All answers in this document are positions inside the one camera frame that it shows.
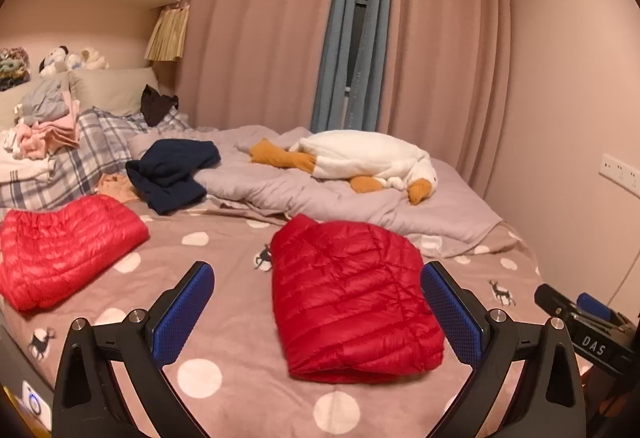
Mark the white cloth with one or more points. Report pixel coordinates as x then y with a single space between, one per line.
25 165

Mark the pink clothes pile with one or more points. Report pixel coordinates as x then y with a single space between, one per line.
50 135

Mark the grey duvet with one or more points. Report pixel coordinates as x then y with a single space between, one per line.
280 195

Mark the dark brown cloth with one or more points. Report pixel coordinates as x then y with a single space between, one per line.
157 107

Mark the white goose plush toy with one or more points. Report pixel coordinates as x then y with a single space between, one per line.
360 157

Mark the black and white plush toy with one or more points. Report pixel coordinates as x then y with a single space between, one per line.
56 61

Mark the grey garment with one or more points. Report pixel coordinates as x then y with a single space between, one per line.
45 100

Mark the peach cloth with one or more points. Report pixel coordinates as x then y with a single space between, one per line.
117 188

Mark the white wall socket strip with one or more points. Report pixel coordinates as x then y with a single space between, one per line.
620 175

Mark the coral red down jacket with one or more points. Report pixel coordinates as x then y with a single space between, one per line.
65 248

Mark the colourful knitted flowers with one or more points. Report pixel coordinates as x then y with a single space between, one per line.
12 70

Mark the blue curtain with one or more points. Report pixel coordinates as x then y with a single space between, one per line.
385 17
335 42

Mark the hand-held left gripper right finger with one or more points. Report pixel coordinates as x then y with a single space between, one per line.
452 313

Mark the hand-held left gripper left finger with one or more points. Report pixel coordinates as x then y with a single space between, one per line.
182 313

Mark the window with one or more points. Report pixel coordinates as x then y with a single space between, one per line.
362 42

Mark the navy blue sweater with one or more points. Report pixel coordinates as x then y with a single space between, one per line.
170 172

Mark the beige pillow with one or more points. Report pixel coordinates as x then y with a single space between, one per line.
12 105
112 87

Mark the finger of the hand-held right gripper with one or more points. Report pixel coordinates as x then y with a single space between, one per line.
595 308
552 300

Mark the plaid blanket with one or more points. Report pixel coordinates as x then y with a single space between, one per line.
85 152

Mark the pink curtain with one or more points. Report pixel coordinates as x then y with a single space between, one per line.
445 57
260 27

